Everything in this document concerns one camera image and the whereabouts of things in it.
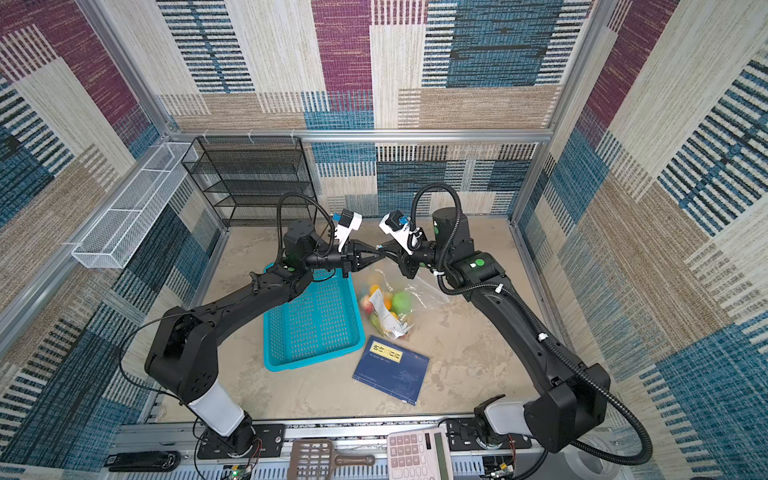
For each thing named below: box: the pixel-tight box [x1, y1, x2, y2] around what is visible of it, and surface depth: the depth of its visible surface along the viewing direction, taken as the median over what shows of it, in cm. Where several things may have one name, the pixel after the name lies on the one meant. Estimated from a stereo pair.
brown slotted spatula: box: [289, 439, 376, 480], surface depth 72 cm
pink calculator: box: [387, 427, 454, 480], surface depth 71 cm
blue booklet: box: [352, 335, 430, 406], surface depth 85 cm
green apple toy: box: [391, 291, 413, 315], surface depth 89 cm
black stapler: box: [104, 451, 182, 472], surface depth 71 cm
